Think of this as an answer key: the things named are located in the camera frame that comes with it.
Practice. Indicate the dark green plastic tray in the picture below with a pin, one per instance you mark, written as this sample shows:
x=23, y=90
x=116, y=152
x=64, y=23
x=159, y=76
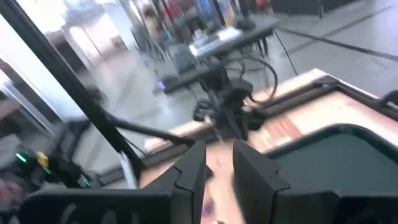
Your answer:
x=335, y=161

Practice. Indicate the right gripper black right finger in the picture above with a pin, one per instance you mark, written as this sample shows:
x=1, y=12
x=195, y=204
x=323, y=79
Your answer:
x=255, y=183

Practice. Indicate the dark grey desk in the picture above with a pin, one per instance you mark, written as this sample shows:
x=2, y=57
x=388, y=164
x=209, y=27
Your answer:
x=236, y=39

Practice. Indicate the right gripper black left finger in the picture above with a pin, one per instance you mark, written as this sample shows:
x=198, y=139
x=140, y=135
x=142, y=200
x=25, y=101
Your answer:
x=189, y=180

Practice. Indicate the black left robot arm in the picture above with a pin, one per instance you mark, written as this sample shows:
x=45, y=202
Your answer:
x=230, y=93

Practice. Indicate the black aluminium frame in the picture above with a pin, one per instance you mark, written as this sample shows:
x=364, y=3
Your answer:
x=62, y=71

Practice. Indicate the black device with green lights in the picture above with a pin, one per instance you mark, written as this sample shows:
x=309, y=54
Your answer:
x=59, y=169

